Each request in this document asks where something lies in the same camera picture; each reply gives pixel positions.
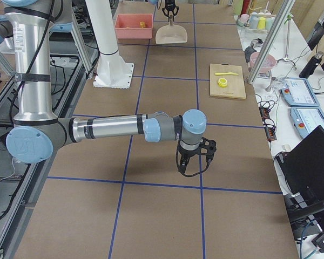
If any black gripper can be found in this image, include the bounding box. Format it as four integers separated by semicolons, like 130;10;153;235
178;137;217;172
162;0;179;17

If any beige plastic dustpan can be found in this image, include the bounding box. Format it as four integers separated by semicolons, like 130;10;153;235
155;15;188;44

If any yellow toy ginger root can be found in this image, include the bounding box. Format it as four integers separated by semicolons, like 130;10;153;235
139;21;146;28

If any pink plastic bin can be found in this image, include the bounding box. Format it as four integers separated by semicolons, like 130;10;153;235
114;13;153;39

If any grey cup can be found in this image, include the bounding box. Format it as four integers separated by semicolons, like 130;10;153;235
237;13;250;27

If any yellow toy knife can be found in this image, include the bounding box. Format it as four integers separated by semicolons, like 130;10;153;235
214;72;239;76

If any yellow lemon half toy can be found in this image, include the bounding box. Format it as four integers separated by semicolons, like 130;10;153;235
217;78;228;87

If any dark grey cloth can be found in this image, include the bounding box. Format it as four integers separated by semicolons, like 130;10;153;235
244;46;256;63

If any wooden cutting board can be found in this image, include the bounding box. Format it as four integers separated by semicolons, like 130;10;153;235
210;64;246;99

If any yellow cup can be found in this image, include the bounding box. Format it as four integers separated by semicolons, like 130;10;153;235
257;17;266;30

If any pink bowl with ice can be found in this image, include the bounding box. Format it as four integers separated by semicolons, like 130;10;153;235
249;51;277;74

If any metal stand rod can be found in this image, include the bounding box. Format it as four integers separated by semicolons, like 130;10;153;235
277;13;296;70

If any black monitor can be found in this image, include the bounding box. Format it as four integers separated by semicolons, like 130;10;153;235
277;126;324;232

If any black water bottle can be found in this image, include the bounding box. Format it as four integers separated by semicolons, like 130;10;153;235
299;51;324;78

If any person in dark clothes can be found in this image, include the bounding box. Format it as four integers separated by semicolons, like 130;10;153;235
308;19;324;50

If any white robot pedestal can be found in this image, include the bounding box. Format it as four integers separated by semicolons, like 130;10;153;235
86;0;134;89

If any aluminium frame post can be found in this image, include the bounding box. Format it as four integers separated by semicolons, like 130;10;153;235
247;0;295;85

